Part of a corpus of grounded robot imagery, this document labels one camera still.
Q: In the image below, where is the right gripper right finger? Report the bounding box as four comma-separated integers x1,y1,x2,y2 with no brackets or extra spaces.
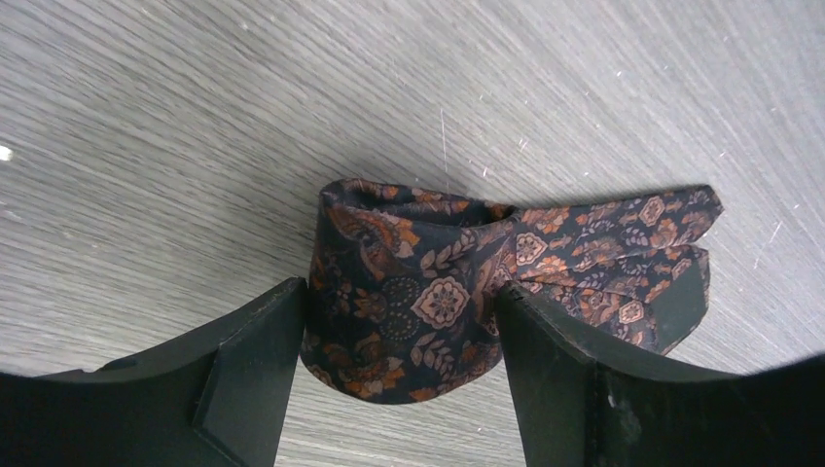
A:
494,282,824,466

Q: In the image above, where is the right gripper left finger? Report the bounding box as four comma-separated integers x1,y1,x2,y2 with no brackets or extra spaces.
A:
1,278,307,466

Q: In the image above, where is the brown paisley tie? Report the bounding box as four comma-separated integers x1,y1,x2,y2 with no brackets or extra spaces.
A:
300,179,723,405

